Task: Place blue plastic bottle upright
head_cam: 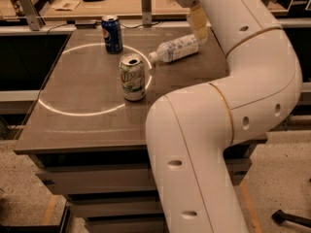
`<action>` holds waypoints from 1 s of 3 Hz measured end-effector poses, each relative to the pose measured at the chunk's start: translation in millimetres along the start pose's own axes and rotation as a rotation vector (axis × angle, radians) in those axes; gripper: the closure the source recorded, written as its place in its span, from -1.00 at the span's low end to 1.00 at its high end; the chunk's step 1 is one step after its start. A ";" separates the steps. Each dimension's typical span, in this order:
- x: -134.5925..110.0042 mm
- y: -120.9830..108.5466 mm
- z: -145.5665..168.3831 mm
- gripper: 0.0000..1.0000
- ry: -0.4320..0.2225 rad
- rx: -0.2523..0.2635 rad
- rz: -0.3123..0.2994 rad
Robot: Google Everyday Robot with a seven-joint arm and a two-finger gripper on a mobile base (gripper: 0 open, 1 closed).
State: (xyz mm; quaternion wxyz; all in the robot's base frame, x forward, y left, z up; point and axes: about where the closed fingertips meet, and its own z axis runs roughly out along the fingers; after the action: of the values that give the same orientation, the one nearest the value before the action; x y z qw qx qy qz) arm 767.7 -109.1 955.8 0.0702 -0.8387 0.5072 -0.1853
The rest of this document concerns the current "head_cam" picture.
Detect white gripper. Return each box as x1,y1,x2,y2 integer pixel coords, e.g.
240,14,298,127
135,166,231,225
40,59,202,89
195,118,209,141
176,0,208,45

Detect clear plastic water bottle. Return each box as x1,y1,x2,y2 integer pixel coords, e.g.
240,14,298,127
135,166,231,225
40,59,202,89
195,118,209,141
149,34,199,63

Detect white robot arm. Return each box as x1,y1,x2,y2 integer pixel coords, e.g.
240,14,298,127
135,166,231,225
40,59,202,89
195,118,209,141
146,0,302,233

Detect green white 7UP can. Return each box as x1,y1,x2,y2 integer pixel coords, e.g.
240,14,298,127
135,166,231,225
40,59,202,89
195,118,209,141
119,53,145,101

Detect blue Pepsi can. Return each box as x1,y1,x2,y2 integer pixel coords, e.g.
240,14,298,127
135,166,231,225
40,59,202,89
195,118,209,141
101,15,122,54

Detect small paper note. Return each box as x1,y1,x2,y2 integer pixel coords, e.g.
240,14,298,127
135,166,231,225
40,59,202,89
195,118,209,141
52,0,80,11

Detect grey drawer cabinet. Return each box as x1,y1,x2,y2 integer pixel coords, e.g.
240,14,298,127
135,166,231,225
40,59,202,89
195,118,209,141
13,26,268,233

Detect black chair base leg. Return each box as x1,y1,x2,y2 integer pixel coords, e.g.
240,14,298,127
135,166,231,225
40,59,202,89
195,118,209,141
271,210,311,228

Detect middle metal bracket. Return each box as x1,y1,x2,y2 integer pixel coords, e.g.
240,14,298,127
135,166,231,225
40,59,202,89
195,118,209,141
141,0,152,27

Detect metal bracket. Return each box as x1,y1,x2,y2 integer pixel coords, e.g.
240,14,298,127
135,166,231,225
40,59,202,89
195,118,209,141
141,0,152,27
18,0,45,31

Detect left metal bracket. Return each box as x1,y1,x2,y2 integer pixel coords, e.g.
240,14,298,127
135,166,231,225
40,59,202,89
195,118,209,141
18,0,45,31

